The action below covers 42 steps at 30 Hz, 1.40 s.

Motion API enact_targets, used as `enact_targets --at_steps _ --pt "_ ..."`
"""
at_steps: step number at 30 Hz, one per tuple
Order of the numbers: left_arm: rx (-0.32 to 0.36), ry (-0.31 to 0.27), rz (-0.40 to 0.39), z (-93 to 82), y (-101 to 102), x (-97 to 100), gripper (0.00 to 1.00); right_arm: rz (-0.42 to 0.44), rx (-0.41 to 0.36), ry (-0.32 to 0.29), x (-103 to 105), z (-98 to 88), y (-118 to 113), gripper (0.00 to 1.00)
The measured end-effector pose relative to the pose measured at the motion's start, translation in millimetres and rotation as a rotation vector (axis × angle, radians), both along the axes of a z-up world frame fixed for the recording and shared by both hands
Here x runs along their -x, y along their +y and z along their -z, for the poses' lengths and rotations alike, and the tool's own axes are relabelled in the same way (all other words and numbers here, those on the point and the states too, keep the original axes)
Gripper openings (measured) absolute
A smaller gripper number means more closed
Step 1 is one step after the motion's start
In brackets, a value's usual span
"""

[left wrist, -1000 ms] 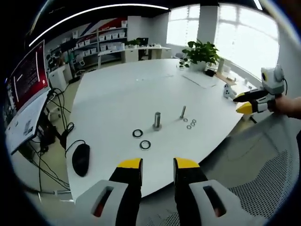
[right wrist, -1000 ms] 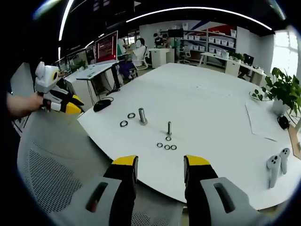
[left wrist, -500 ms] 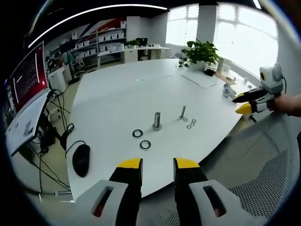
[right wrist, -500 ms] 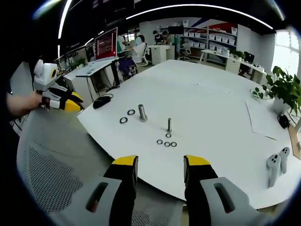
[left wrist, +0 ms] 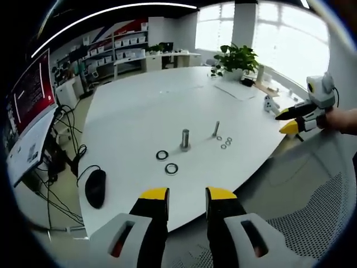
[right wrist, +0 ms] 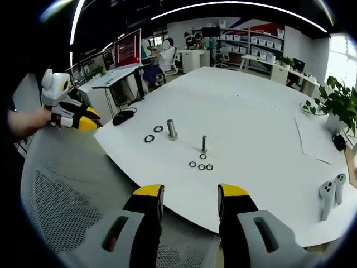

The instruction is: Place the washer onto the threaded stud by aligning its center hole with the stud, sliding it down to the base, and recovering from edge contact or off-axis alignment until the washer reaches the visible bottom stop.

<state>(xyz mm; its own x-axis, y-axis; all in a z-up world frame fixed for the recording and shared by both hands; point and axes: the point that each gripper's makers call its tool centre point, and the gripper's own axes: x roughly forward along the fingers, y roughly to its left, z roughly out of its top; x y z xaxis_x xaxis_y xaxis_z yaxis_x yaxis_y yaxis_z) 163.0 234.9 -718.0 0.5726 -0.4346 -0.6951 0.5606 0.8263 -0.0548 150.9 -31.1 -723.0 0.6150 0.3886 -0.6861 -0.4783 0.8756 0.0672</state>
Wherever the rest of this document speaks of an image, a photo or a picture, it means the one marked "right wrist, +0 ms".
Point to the small threaded stud bolt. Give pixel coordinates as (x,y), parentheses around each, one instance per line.
(204,143)

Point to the shelf with white bins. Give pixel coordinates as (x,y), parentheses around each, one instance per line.
(251,44)

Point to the white office chair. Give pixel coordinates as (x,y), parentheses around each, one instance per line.
(172,65)

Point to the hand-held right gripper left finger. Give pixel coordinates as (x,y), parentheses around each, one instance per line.
(139,231)

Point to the white paper sheet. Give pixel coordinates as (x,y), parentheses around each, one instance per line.
(315,139)

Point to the grey handheld controller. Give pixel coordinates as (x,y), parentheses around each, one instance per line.
(339,187)
(327,198)

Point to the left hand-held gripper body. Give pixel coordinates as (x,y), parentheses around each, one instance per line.
(54,88)

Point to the white plant pot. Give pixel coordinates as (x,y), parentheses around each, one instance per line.
(334,124)

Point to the purple chair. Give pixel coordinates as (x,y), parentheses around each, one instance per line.
(153,75)

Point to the small black device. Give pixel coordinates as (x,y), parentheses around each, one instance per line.
(339,141)

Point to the long white desk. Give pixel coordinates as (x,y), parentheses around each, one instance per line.
(281,71)

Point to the black monitor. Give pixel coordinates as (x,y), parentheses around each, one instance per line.
(299,64)

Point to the large metal washer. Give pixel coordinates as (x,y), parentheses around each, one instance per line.
(158,128)
(149,138)

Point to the small metal washer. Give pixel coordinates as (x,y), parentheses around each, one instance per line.
(209,167)
(201,167)
(192,164)
(203,156)

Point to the white standing desk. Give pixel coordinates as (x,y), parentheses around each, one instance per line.
(117,74)

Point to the grey mesh office chair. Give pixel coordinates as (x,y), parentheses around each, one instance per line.
(64,195)

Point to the monitor with red screen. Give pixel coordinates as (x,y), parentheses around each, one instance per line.
(127,48)

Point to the curved ceiling light strip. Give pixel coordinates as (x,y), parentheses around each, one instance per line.
(240,4)
(76,22)

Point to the green potted plant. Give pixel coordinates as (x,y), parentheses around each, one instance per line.
(341,100)

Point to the white counter cabinet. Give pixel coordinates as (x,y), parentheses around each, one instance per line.
(193,60)

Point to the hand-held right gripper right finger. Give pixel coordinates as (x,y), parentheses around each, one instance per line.
(237,223)

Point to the black computer mouse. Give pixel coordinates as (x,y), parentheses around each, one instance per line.
(122,117)

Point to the large threaded stud bolt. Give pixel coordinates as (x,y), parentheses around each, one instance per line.
(172,129)

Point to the small green desk plant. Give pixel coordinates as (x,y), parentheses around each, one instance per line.
(284,61)

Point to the glass dish with plant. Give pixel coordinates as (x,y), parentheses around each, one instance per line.
(309,107)

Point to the person's left hand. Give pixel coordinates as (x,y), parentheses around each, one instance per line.
(46,117)

